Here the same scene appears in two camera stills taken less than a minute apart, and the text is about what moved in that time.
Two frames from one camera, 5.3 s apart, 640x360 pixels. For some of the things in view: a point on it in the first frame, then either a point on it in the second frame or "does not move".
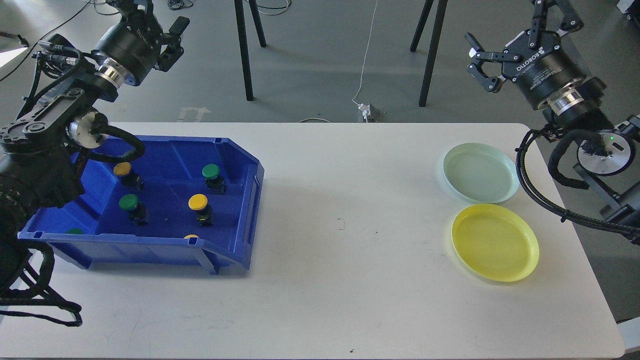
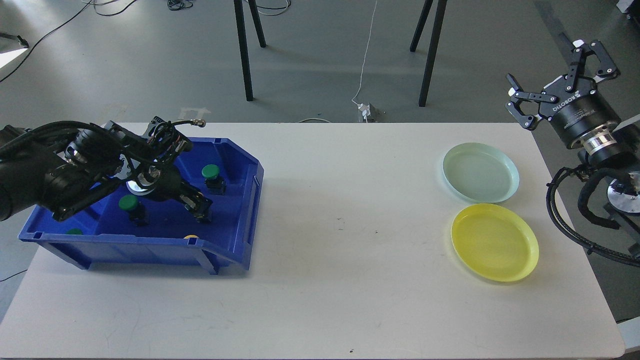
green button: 215,182 does not move
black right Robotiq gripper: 538,64 -> 578,114
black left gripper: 129,50 -> 161,181
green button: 138,214 does not move
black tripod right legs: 441,11 does not move
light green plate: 481,173 does not move
